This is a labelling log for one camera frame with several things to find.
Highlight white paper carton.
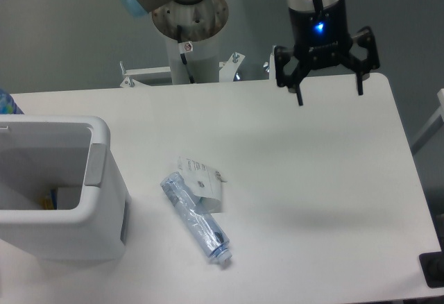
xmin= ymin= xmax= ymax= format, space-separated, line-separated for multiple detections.
xmin=178 ymin=156 xmax=226 ymax=213

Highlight white frame at right edge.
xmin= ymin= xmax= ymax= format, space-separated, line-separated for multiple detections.
xmin=410 ymin=89 xmax=443 ymax=155

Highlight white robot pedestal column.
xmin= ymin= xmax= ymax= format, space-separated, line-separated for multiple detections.
xmin=164 ymin=35 xmax=219 ymax=85

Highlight white push-lid trash can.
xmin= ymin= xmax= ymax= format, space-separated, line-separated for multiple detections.
xmin=1 ymin=115 xmax=131 ymax=260

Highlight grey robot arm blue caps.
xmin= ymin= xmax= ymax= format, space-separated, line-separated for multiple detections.
xmin=120 ymin=0 xmax=380 ymax=94

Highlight white metal base frame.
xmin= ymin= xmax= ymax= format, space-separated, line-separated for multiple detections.
xmin=119 ymin=45 xmax=275 ymax=88

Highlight blue patterned bottle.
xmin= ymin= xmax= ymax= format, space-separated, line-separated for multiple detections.
xmin=0 ymin=89 xmax=24 ymax=115

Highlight crushed clear plastic bottle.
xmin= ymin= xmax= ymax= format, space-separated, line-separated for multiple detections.
xmin=160 ymin=172 xmax=232 ymax=267

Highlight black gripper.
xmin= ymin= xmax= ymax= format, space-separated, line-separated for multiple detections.
xmin=273 ymin=0 xmax=381 ymax=107

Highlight yellow blue trash inside bin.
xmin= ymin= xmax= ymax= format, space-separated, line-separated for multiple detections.
xmin=40 ymin=189 xmax=58 ymax=210

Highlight black clamp at table edge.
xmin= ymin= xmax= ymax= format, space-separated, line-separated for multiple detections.
xmin=419 ymin=251 xmax=443 ymax=288

